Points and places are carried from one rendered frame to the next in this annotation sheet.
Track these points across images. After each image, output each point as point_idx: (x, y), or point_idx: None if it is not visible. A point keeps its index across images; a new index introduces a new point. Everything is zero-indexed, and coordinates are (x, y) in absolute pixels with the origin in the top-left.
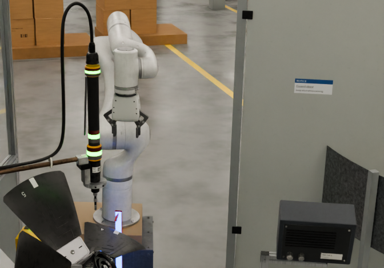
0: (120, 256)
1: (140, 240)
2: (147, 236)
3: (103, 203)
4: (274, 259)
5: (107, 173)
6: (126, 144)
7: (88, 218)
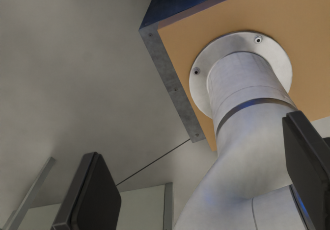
0: None
1: (159, 26)
2: (170, 75)
3: (272, 72)
4: None
5: (287, 112)
6: (248, 205)
7: (299, 54)
